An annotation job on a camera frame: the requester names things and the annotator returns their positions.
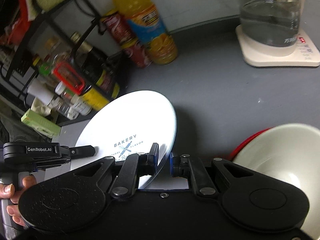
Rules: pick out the white top bottle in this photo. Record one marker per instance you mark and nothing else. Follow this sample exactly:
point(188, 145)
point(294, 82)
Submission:
point(38, 90)

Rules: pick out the person's left hand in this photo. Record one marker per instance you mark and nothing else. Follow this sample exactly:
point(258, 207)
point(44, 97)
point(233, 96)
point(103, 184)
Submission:
point(9, 192)

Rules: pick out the red cola can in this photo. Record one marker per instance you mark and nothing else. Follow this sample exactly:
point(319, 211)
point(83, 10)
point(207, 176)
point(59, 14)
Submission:
point(117, 26)
point(136, 52)

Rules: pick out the red cola can upper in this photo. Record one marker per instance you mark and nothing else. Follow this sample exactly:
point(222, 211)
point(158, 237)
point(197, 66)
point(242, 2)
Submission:
point(117, 26)

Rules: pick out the black metal shelf rack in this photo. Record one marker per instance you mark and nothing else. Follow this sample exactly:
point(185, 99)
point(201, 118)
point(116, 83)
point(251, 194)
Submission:
point(69, 19)

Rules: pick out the pale green bowl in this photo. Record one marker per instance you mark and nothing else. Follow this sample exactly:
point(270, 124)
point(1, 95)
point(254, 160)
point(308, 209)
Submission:
point(289, 153)

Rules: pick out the glass electric kettle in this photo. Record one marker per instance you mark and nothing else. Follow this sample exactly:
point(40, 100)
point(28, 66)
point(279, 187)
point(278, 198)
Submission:
point(271, 22)

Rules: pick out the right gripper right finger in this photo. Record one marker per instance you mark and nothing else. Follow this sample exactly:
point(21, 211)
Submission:
point(192, 169)

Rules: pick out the white bakery logo plate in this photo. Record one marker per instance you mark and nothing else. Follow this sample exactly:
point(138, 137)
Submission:
point(131, 124)

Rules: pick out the white cap spice jar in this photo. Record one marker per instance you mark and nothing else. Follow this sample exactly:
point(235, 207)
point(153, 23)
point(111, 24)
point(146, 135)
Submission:
point(80, 106)

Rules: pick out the red cola can lower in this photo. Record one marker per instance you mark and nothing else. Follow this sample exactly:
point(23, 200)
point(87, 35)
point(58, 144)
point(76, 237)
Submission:
point(136, 52)

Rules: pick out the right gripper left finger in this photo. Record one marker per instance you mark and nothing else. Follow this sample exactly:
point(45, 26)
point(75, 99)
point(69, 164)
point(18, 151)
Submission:
point(135, 166)

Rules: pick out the red and black bowl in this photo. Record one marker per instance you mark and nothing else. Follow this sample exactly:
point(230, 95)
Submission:
point(235, 152)

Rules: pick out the green carton box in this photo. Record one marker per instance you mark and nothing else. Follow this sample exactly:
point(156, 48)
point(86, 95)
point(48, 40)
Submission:
point(40, 124)

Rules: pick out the orange juice bottle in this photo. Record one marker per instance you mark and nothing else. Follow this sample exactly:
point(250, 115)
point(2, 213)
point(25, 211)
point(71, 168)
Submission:
point(146, 22)

